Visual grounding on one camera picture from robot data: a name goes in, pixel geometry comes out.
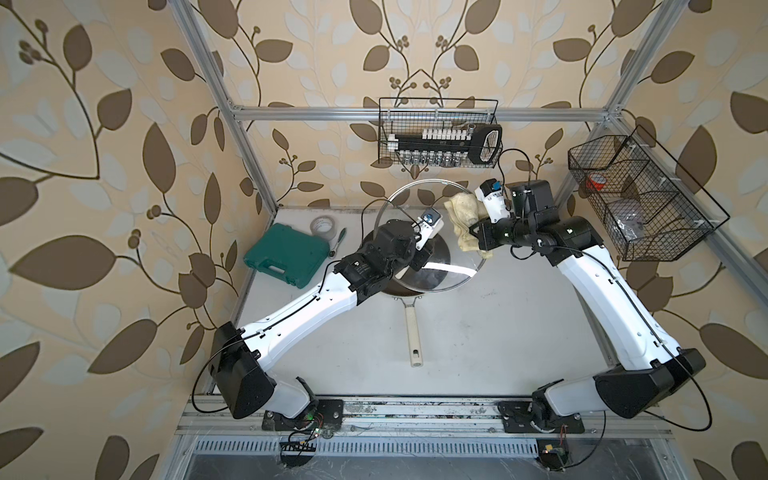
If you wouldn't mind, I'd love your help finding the yellow cleaning cloth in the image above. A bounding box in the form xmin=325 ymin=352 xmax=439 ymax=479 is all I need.
xmin=443 ymin=192 xmax=493 ymax=259

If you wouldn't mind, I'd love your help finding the glass pot lid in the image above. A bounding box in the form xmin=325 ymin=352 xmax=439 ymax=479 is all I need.
xmin=366 ymin=179 xmax=486 ymax=297

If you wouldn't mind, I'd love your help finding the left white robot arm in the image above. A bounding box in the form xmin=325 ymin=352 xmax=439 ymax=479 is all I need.
xmin=201 ymin=213 xmax=443 ymax=426

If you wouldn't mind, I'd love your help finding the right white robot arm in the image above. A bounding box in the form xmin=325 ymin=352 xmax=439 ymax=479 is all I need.
xmin=469 ymin=179 xmax=706 ymax=431

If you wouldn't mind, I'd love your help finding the dark frying pan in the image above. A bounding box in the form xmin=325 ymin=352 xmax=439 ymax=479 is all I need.
xmin=383 ymin=265 xmax=448 ymax=368

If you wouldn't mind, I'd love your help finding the clear tape roll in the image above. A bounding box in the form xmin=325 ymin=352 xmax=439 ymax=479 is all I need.
xmin=310 ymin=215 xmax=337 ymax=242

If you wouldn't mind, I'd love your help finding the black socket tool set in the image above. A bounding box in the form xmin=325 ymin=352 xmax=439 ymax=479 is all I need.
xmin=384 ymin=123 xmax=503 ymax=168

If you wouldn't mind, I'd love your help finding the green plastic tool case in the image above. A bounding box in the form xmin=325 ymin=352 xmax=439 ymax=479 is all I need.
xmin=243 ymin=223 xmax=330 ymax=289

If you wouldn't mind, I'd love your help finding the clear plastic bag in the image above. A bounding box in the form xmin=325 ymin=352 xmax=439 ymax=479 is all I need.
xmin=606 ymin=199 xmax=645 ymax=241

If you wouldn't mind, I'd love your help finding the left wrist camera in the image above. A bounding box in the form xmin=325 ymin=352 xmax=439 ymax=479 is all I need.
xmin=416 ymin=207 xmax=444 ymax=250

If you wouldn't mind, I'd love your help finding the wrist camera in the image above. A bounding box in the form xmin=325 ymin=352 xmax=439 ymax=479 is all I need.
xmin=416 ymin=207 xmax=444 ymax=250
xmin=474 ymin=178 xmax=510 ymax=224

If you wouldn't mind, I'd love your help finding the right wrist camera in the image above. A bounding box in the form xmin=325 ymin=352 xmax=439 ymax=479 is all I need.
xmin=474 ymin=178 xmax=510 ymax=224

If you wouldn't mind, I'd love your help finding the back wire basket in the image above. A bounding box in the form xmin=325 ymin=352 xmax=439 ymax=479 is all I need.
xmin=376 ymin=97 xmax=503 ymax=172

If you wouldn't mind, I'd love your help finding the wire basket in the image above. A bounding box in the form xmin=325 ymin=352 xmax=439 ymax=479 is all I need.
xmin=568 ymin=124 xmax=730 ymax=262
xmin=376 ymin=97 xmax=503 ymax=172

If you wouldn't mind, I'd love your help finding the right wire basket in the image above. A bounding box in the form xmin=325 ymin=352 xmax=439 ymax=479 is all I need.
xmin=568 ymin=124 xmax=730 ymax=262

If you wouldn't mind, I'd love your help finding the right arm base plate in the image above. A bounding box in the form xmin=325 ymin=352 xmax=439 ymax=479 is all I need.
xmin=496 ymin=400 xmax=585 ymax=434

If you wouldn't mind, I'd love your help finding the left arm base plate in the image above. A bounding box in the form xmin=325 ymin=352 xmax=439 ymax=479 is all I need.
xmin=261 ymin=398 xmax=344 ymax=434

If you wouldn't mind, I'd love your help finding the aluminium mounting rail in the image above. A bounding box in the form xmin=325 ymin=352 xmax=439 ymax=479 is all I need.
xmin=176 ymin=396 xmax=672 ymax=459

